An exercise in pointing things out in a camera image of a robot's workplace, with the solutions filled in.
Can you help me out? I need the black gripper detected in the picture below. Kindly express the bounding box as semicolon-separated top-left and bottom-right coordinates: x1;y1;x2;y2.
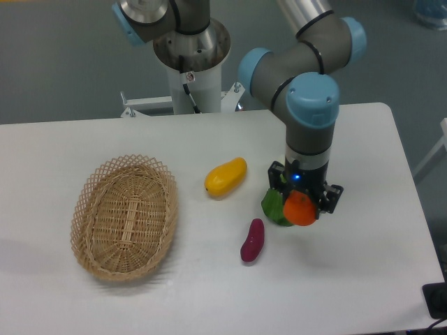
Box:
268;161;344;220

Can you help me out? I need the orange fruit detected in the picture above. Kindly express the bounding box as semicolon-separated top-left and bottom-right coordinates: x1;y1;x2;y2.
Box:
283;191;316;226

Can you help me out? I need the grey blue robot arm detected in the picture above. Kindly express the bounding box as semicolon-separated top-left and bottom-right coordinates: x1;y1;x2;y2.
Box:
112;1;367;226

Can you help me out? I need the green bok choy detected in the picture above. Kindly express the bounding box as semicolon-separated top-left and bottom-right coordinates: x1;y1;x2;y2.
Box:
261;188;293;227

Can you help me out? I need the yellow mango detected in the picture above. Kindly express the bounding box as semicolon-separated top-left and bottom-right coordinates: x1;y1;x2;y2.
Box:
204;157;247;198

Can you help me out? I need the purple sweet potato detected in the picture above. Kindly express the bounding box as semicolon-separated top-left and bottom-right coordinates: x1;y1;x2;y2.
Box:
240;218;265;263

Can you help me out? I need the black device at table edge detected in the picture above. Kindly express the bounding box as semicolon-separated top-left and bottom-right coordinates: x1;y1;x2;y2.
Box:
422;282;446;319

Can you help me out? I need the woven wicker basket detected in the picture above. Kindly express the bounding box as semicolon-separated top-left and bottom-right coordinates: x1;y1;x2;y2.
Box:
71;154;179;282

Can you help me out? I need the blue object in corner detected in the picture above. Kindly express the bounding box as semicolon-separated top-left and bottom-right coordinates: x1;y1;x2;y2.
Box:
413;0;446;31

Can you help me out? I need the white frame at right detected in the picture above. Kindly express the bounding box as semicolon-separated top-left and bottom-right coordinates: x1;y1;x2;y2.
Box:
412;118;446;184

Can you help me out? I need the black cable on pedestal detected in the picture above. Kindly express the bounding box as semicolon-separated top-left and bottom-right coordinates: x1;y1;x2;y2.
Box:
178;54;203;114

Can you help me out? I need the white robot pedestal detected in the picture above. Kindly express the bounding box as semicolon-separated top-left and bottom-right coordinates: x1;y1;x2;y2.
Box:
121;19;245;117

